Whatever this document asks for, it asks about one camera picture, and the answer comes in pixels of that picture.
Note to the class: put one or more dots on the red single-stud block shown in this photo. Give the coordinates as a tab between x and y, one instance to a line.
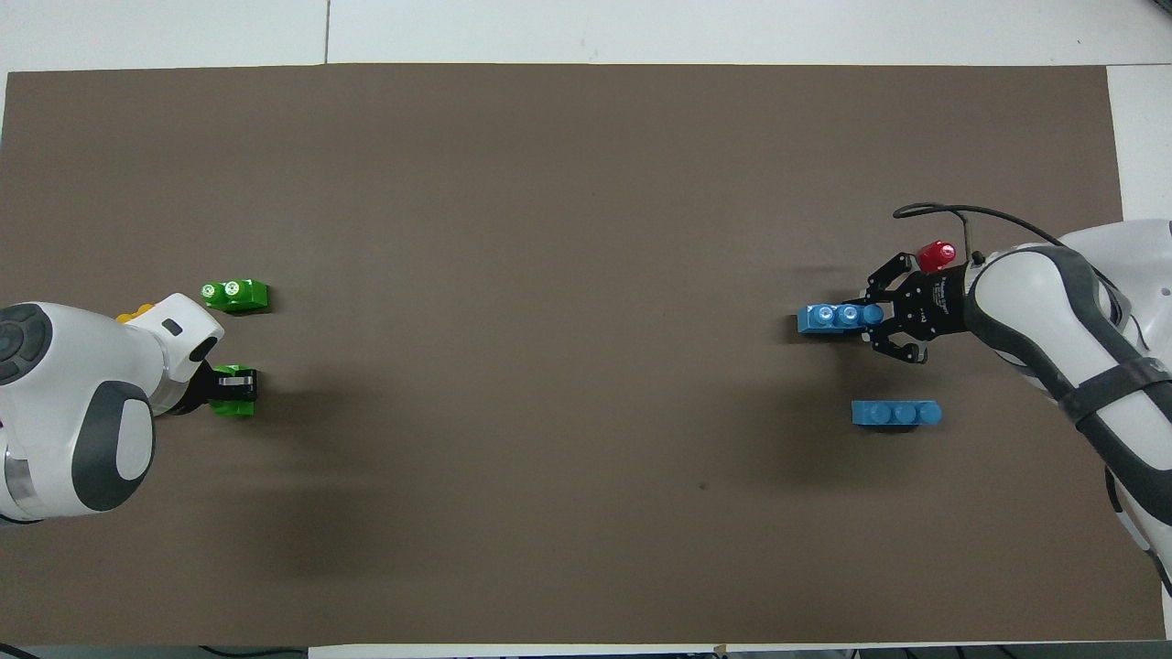
936	256

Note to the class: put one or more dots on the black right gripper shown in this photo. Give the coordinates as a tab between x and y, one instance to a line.
936	304

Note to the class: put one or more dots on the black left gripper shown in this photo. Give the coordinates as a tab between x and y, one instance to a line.
201	389

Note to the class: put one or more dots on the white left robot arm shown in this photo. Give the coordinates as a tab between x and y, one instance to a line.
55	430

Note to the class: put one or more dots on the yellow two-stud block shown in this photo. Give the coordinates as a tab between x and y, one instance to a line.
133	317

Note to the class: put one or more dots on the green two-stud block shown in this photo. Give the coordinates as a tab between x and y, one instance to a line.
236	296
233	410

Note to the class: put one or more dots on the brown paper mat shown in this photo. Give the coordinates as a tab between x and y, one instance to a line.
549	275

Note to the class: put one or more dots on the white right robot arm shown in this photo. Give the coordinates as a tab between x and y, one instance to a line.
1025	284

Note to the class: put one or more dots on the blue three-stud block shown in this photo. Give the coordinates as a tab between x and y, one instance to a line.
815	321
895	415

